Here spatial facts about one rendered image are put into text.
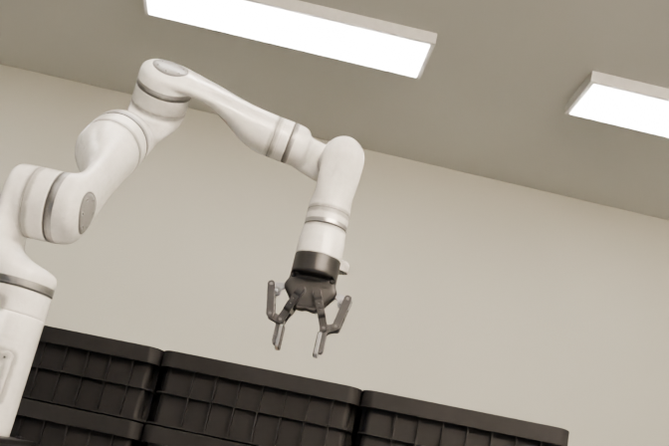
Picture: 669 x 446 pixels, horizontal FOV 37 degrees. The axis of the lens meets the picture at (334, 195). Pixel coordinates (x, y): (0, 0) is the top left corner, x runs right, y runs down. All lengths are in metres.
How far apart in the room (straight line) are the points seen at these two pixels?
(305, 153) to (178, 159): 3.69
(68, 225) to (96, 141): 0.18
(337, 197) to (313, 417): 0.36
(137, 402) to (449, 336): 3.76
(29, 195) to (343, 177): 0.55
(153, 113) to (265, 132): 0.18
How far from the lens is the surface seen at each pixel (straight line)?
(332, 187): 1.59
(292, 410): 1.47
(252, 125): 1.61
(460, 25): 4.08
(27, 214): 1.27
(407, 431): 1.46
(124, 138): 1.43
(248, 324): 5.05
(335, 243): 1.57
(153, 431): 1.48
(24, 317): 1.25
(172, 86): 1.61
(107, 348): 1.52
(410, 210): 5.30
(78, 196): 1.27
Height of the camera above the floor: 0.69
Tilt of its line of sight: 20 degrees up
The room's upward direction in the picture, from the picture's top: 12 degrees clockwise
